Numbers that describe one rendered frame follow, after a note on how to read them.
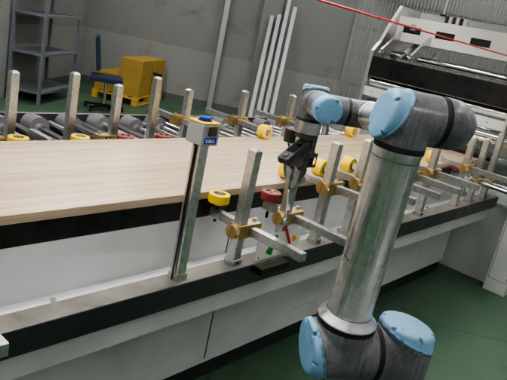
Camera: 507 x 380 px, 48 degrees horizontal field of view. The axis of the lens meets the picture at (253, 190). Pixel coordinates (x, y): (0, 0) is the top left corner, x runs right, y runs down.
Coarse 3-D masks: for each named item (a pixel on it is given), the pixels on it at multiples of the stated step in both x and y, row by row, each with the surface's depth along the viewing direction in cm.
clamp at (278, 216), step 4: (276, 212) 214; (280, 212) 214; (292, 212) 217; (296, 212) 218; (300, 212) 220; (272, 216) 215; (276, 216) 214; (280, 216) 213; (284, 216) 214; (292, 216) 217; (272, 220) 215; (276, 220) 214; (280, 220) 213; (292, 220) 217; (276, 224) 214; (280, 224) 213; (292, 224) 218
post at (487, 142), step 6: (486, 138) 359; (486, 144) 359; (486, 150) 359; (480, 156) 362; (486, 156) 363; (480, 162) 362; (480, 168) 363; (474, 174) 366; (468, 192) 369; (474, 192) 369; (468, 198) 369
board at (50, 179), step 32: (0, 160) 196; (32, 160) 204; (64, 160) 211; (96, 160) 220; (128, 160) 229; (160, 160) 239; (224, 160) 261; (0, 192) 168; (32, 192) 173; (64, 192) 179; (96, 192) 185; (128, 192) 191; (160, 192) 198; (0, 224) 153
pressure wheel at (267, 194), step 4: (264, 188) 227; (268, 188) 228; (264, 192) 223; (268, 192) 223; (272, 192) 224; (276, 192) 226; (280, 192) 226; (260, 196) 225; (264, 196) 223; (268, 196) 222; (272, 196) 222; (276, 196) 222; (280, 196) 224; (264, 200) 223; (268, 200) 222; (272, 200) 222; (276, 200) 223; (280, 200) 225; (268, 212) 227
